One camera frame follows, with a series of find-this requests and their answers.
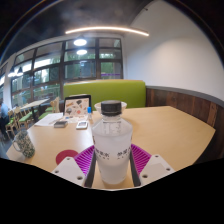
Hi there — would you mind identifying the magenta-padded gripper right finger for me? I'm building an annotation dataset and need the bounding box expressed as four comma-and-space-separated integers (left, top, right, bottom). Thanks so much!
129, 143, 176, 188

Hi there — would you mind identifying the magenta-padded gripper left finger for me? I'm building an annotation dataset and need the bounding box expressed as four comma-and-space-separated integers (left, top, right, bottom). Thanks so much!
51, 144, 98, 188

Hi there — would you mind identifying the clear black-capped water bottle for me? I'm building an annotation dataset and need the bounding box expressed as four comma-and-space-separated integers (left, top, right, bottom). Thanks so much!
91, 99, 134, 185

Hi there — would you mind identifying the flat round red coaster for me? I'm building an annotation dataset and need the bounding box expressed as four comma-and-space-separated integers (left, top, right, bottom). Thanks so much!
55, 149, 80, 166

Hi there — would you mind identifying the small white device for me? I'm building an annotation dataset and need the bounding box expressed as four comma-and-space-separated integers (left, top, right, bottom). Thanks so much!
75, 120, 89, 130

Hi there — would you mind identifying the green speckled mug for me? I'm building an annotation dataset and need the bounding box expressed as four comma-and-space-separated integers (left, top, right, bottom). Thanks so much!
12, 129, 36, 159

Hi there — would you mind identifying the white paper sheet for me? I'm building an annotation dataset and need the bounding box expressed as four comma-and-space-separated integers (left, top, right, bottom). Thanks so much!
34, 112, 64, 128

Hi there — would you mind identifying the small blue-capped bottle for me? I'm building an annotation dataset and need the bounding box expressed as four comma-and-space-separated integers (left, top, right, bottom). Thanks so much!
86, 106, 94, 122

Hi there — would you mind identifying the black tablet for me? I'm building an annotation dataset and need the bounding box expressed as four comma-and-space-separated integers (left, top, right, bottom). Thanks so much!
63, 94, 92, 118

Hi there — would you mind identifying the white bowl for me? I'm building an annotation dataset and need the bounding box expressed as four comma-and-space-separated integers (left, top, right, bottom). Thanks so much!
94, 100, 128, 116

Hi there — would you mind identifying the group of green-seated wooden chairs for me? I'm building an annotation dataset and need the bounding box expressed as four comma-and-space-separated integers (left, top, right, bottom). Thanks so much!
4, 96, 61, 134

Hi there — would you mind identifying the light wooden dining table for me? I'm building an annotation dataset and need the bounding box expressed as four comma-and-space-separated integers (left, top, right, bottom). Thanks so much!
20, 98, 50, 115

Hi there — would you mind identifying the green upholstered bench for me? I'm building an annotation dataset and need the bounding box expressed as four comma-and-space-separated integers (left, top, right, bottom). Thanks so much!
63, 79, 147, 110

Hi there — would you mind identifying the black pendant lamp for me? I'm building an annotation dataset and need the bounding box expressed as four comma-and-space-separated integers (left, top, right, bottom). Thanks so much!
7, 66, 17, 78
15, 65, 24, 77

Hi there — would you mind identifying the round pendant lamp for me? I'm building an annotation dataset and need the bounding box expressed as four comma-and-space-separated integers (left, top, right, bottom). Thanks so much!
73, 37, 88, 47

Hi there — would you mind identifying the long linear ceiling light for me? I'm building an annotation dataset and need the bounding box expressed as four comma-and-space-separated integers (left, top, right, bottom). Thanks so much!
64, 25, 150, 37

